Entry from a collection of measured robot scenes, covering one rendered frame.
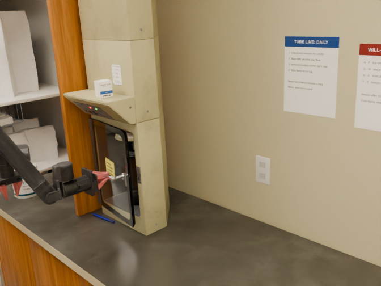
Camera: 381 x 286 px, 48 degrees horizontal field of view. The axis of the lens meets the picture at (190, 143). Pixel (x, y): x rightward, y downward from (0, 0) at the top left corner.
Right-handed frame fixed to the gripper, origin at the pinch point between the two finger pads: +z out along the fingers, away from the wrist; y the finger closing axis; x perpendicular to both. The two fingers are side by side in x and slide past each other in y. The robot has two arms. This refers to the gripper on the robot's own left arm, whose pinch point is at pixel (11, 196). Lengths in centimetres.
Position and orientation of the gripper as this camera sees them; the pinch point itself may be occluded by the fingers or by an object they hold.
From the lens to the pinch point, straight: 196.2
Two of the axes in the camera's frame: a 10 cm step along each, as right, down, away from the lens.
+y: 7.1, -2.5, 6.6
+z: 0.6, 9.5, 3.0
